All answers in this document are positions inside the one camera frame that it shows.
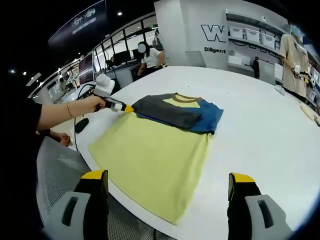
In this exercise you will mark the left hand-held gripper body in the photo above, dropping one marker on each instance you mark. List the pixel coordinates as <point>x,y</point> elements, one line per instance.
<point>105,85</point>

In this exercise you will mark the black bag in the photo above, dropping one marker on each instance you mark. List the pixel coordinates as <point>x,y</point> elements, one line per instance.
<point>255,67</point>

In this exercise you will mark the dark ceiling display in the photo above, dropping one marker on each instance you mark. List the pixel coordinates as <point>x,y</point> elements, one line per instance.
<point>80,20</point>

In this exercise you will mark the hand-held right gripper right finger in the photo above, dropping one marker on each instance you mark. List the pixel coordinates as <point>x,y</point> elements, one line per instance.
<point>252,215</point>

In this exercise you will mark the white storage bin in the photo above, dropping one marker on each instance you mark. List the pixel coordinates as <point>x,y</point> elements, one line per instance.
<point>252,35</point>
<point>268,39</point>
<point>236,32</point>

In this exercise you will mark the yellow blue grey garment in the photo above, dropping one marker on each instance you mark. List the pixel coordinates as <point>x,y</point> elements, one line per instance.
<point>150,162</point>

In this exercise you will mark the white office desk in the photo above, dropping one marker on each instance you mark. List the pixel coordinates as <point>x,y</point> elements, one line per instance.
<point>125,75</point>

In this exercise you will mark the grey metal storage shelf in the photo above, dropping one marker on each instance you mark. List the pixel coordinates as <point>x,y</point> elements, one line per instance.
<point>250,22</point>

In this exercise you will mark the person's left hand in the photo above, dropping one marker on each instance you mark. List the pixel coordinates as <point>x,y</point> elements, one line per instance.
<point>93,103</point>

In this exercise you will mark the black oval object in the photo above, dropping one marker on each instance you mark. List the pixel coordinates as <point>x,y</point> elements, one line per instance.
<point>82,125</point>

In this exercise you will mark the black computer monitor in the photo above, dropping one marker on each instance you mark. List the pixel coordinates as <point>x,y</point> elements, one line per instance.
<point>122,57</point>

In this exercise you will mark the beige cloth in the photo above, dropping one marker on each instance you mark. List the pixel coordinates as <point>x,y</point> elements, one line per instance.
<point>310,112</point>

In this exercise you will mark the grey mesh chair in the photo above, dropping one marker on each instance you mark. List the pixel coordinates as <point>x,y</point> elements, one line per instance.
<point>57,170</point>

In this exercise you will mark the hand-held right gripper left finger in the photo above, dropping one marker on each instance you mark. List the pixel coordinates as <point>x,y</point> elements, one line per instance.
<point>82,215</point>

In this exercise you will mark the small white item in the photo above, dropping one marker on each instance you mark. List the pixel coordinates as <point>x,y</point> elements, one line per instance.
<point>280,90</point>

